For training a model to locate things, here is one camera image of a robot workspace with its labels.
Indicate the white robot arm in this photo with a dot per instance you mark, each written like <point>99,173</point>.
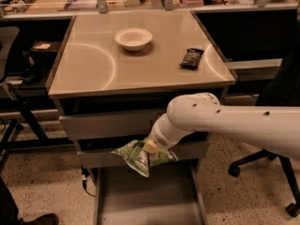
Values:
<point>275,129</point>

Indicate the black box with label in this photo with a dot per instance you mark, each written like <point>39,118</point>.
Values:
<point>45,51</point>

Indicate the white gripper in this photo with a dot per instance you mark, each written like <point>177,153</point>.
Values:
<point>159,139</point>

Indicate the dark snack bar wrapper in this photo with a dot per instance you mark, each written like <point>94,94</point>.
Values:
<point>192,58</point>

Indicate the grey drawer cabinet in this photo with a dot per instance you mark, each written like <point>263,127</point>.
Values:
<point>97,75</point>

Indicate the grey open bottom drawer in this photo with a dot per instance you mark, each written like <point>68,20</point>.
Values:
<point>169,196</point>

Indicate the grey top drawer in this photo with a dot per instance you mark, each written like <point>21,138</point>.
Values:
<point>109,124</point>

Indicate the black office chair right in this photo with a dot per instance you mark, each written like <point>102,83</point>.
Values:
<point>282,91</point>

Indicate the grey middle drawer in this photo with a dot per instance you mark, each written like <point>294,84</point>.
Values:
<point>194,151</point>

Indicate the green jalapeno chip bag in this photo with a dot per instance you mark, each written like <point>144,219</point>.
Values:
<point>139,160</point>

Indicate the white ceramic bowl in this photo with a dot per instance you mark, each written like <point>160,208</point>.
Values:
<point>133,39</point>

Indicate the black coiled tool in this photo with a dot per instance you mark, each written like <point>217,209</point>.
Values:
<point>22,5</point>

